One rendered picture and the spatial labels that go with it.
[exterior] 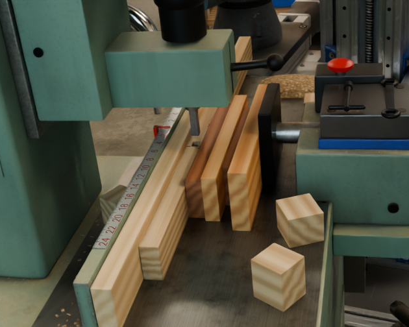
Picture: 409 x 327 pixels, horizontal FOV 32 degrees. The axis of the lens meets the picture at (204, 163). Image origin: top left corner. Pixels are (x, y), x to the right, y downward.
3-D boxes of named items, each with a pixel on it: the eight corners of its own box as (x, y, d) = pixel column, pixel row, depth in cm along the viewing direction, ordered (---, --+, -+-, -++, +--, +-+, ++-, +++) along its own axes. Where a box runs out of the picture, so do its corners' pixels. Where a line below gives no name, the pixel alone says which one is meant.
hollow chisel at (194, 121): (198, 135, 86) (194, 97, 83) (191, 135, 86) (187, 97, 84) (200, 132, 87) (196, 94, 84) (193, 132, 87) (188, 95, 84)
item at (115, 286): (119, 333, 64) (110, 289, 61) (99, 332, 64) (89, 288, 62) (233, 76, 115) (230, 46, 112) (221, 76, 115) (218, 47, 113)
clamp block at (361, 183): (421, 229, 78) (424, 156, 74) (297, 224, 81) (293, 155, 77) (414, 163, 91) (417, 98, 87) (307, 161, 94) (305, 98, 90)
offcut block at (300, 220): (276, 227, 76) (275, 199, 74) (310, 220, 77) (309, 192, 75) (289, 248, 72) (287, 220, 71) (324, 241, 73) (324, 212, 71)
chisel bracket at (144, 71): (229, 121, 81) (223, 48, 77) (111, 121, 84) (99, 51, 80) (239, 94, 87) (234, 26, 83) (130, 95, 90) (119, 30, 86)
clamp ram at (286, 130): (326, 185, 81) (325, 114, 77) (261, 184, 83) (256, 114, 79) (331, 148, 89) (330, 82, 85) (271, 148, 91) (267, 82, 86)
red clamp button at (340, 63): (353, 73, 81) (353, 65, 81) (326, 74, 82) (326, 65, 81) (354, 63, 84) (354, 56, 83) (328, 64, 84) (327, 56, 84)
